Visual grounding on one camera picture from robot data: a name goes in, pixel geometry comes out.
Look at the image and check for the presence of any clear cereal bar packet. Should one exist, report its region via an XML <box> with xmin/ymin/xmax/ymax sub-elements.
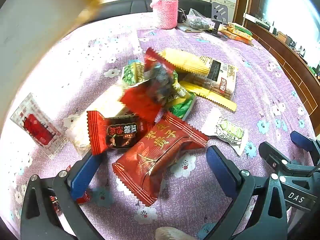
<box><xmin>184</xmin><ymin>59</ymin><xmax>238</xmax><ymax>101</ymax></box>

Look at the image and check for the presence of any pink bottle with knitted sleeve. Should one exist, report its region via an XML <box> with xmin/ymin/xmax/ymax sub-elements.
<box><xmin>151</xmin><ymin>0</ymin><xmax>179</xmax><ymax>29</ymax></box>

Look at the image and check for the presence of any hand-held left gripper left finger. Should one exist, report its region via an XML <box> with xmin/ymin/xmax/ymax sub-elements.
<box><xmin>20</xmin><ymin>152</ymin><xmax>108</xmax><ymax>240</ymax></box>

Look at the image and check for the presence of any clear plastic bag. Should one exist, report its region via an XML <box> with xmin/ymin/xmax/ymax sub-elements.
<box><xmin>185</xmin><ymin>8</ymin><xmax>213</xmax><ymax>30</ymax></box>

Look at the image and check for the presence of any long white packet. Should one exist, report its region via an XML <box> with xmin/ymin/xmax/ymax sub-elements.
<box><xmin>65</xmin><ymin>86</ymin><xmax>133</xmax><ymax>155</ymax></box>

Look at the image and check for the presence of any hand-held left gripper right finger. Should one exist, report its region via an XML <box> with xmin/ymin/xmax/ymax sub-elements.
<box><xmin>205</xmin><ymin>145</ymin><xmax>289</xmax><ymax>240</ymax></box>

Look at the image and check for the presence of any stack of orange packets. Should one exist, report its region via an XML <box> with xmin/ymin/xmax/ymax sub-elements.
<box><xmin>219</xmin><ymin>22</ymin><xmax>254</xmax><ymax>46</ymax></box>

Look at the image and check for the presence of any purple floral tablecloth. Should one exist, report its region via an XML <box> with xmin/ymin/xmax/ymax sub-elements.
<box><xmin>0</xmin><ymin>12</ymin><xmax>320</xmax><ymax>240</ymax></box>

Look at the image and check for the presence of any grey phone stand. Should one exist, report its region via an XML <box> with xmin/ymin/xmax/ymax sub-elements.
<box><xmin>209</xmin><ymin>2</ymin><xmax>230</xmax><ymax>41</ymax></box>

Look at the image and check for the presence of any red packet with dark picture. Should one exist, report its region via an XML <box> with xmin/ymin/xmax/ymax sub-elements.
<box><xmin>119</xmin><ymin>47</ymin><xmax>177</xmax><ymax>128</ymax></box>

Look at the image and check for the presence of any large red gold-print packet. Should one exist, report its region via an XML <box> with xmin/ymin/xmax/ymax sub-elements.
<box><xmin>112</xmin><ymin>111</ymin><xmax>210</xmax><ymax>207</ymax></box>

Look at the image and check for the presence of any yellow chip packet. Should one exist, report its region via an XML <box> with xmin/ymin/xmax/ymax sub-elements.
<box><xmin>159</xmin><ymin>49</ymin><xmax>213</xmax><ymax>75</ymax></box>

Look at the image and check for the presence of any white and green packet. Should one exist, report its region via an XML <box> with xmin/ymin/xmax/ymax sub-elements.
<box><xmin>201</xmin><ymin>108</ymin><xmax>248</xmax><ymax>156</ymax></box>

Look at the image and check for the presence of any green pea packet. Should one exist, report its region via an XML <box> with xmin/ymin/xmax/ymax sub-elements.
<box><xmin>166</xmin><ymin>71</ymin><xmax>197</xmax><ymax>120</ymax></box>
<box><xmin>122</xmin><ymin>62</ymin><xmax>146</xmax><ymax>90</ymax></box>

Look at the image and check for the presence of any wooden sideboard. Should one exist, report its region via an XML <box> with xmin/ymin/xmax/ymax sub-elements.
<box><xmin>234</xmin><ymin>0</ymin><xmax>320</xmax><ymax>124</ymax></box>

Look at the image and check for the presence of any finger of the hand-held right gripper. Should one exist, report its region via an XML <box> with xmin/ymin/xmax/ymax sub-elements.
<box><xmin>259</xmin><ymin>142</ymin><xmax>320</xmax><ymax>209</ymax></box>
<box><xmin>290</xmin><ymin>131</ymin><xmax>320</xmax><ymax>155</ymax></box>

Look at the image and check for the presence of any red and black packet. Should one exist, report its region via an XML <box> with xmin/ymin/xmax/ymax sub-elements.
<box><xmin>86</xmin><ymin>110</ymin><xmax>148</xmax><ymax>156</ymax></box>

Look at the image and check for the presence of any window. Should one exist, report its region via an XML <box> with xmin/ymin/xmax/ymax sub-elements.
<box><xmin>260</xmin><ymin>0</ymin><xmax>320</xmax><ymax>63</ymax></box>

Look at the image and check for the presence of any yellow cardboard box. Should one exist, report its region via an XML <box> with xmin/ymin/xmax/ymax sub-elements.
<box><xmin>0</xmin><ymin>0</ymin><xmax>107</xmax><ymax>130</ymax></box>

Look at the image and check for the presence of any clear sachet with red label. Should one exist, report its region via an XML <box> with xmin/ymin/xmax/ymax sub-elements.
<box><xmin>10</xmin><ymin>92</ymin><xmax>68</xmax><ymax>161</ymax></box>

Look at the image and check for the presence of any black sofa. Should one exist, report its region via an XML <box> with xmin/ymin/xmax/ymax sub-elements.
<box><xmin>96</xmin><ymin>0</ymin><xmax>213</xmax><ymax>22</ymax></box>

